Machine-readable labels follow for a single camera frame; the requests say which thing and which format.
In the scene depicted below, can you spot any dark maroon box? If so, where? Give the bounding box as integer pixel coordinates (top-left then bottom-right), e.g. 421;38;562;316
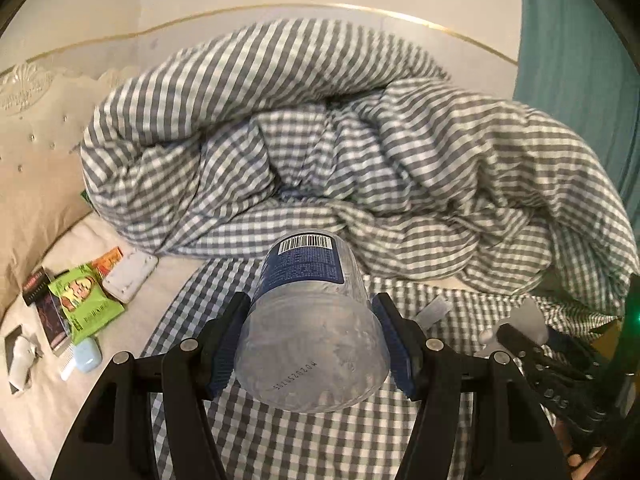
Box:
22;269;74;352

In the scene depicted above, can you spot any dark grey card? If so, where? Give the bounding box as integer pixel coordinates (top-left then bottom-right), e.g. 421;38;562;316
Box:
4;325;27;362

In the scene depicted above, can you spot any cream tufted headboard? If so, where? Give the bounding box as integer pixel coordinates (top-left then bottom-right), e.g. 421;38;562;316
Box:
0;2;521;311

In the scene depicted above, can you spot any clear plastic bottle blue label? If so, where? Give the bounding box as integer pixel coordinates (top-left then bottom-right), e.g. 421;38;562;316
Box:
234;230;392;415

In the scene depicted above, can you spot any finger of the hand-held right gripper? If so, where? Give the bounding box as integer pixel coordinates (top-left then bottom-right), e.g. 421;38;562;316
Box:
522;360;608;428
497;323;608;386

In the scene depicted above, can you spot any white bed sheet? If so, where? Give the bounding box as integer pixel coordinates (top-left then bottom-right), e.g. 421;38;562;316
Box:
0;210;201;480

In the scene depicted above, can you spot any white plastic piece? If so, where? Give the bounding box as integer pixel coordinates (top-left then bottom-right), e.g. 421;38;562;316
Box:
479;297;549;347

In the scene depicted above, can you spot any white flat box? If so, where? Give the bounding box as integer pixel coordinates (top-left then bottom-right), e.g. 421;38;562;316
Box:
102;251;159;304

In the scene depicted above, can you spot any light blue earbud case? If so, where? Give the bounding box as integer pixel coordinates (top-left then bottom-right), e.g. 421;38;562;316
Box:
72;337;104;374

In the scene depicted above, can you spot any grey checked duvet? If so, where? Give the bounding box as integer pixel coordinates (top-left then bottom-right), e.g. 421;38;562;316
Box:
80;17;638;311

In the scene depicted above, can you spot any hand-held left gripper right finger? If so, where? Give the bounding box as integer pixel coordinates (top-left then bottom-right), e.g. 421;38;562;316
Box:
372;292;571;480

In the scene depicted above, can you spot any orange snack packet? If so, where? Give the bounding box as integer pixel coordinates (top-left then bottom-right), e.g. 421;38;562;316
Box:
92;246;126;279

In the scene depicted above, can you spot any teal curtain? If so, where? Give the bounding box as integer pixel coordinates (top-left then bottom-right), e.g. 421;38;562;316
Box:
512;0;640;201

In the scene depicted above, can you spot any green snack packet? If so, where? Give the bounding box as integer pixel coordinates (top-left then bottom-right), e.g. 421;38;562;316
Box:
47;262;126;346

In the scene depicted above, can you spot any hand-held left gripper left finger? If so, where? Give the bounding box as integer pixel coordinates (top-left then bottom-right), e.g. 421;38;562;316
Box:
50;292;251;480

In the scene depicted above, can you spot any white comb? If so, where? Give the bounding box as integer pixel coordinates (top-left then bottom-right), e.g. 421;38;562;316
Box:
59;345;79;382

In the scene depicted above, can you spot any clear plastic strip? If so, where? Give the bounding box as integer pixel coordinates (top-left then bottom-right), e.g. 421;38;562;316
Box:
415;297;449;327

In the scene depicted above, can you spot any person's right hand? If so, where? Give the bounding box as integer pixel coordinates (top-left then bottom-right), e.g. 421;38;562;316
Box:
554;420;608;480

